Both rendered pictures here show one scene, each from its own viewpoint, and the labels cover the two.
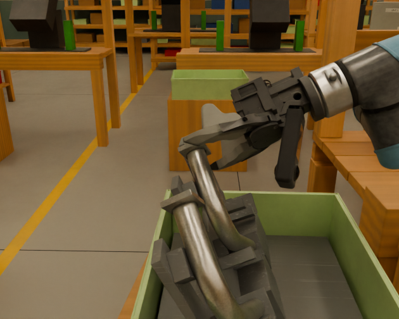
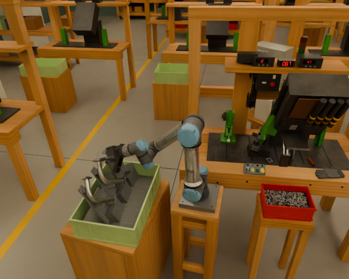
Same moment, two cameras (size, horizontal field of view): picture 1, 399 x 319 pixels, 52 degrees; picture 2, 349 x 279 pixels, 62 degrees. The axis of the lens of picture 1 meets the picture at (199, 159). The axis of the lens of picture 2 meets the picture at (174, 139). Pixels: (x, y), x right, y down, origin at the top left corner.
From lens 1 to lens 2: 1.41 m
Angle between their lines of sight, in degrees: 14
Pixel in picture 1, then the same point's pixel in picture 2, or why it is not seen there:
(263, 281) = (121, 191)
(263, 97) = (111, 151)
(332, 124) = not seen: hidden behind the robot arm
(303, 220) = (150, 171)
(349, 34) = (195, 92)
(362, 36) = (205, 89)
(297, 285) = (137, 192)
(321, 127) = not seen: hidden behind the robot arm
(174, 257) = (82, 189)
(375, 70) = (133, 149)
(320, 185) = not seen: hidden behind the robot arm
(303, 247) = (147, 180)
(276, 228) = (142, 173)
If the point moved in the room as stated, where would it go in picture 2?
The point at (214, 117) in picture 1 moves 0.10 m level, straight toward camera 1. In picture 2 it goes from (99, 155) to (93, 165)
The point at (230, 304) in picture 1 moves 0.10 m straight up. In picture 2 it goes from (92, 198) to (89, 185)
